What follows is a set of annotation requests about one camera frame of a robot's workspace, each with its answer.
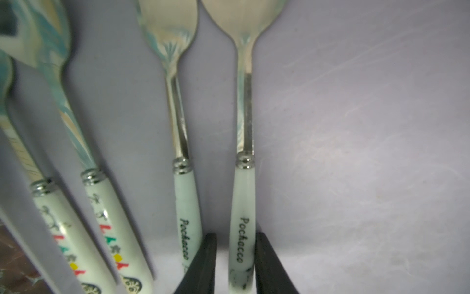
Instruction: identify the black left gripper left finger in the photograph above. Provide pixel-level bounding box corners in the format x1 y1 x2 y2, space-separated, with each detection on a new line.
174 233 217 294

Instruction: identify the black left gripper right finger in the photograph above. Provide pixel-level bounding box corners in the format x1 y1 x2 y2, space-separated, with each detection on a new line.
255 232 299 294

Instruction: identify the fork with colourful white handle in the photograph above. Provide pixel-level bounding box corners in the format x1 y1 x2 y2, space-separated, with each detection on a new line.
1 52 117 294

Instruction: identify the fork with Pochacco white handle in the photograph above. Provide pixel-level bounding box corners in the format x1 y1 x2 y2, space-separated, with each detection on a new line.
136 1 203 271

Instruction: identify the spoon with Pochacco white handle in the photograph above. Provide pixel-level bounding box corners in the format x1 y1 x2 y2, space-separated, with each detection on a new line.
203 0 286 294

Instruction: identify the spoon with colourful white handle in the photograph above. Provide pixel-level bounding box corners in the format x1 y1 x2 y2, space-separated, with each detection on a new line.
1 1 154 294

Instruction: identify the lilac silicone mat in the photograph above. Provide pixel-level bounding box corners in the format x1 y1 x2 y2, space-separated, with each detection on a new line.
0 0 470 294

